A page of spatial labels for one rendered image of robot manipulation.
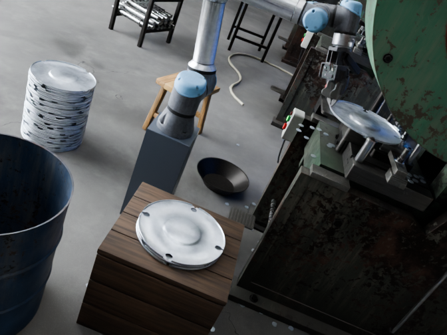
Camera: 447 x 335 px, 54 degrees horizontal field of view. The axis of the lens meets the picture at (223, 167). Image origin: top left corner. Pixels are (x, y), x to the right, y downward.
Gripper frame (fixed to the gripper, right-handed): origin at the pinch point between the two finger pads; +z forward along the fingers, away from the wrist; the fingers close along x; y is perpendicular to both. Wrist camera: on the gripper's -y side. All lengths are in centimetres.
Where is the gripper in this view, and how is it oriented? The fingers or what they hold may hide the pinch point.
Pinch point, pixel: (332, 102)
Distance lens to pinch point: 168.7
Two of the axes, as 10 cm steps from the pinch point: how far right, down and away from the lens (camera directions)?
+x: 6.3, 3.3, -7.0
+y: -7.6, 0.8, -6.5
